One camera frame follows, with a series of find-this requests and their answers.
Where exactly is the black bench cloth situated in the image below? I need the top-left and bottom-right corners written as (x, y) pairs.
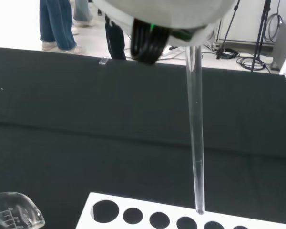
top-left (0, 46), bottom-right (286, 229)

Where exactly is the black tripod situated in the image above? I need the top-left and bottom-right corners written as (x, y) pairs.
top-left (250, 0), bottom-right (274, 73)
top-left (215, 0), bottom-right (242, 60)

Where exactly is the grey hanging cable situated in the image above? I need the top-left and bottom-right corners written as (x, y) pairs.
top-left (263, 13), bottom-right (284, 44)

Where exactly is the white power strip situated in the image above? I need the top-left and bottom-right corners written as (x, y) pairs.
top-left (161, 46), bottom-right (185, 57)

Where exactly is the grey cabinet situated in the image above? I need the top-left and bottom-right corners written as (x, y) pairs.
top-left (271, 20), bottom-right (286, 75)

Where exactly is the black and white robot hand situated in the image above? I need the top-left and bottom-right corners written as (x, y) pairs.
top-left (90, 0), bottom-right (239, 65)

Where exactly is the black floor cable coil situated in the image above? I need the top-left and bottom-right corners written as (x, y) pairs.
top-left (236, 55), bottom-right (274, 72)

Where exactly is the clear glass beaker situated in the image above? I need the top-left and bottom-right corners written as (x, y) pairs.
top-left (0, 192), bottom-right (46, 229)

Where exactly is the white test tube rack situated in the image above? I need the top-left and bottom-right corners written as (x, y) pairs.
top-left (75, 192), bottom-right (286, 229)

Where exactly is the person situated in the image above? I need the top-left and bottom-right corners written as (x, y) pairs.
top-left (71, 0), bottom-right (96, 36)
top-left (39, 0), bottom-right (84, 55)

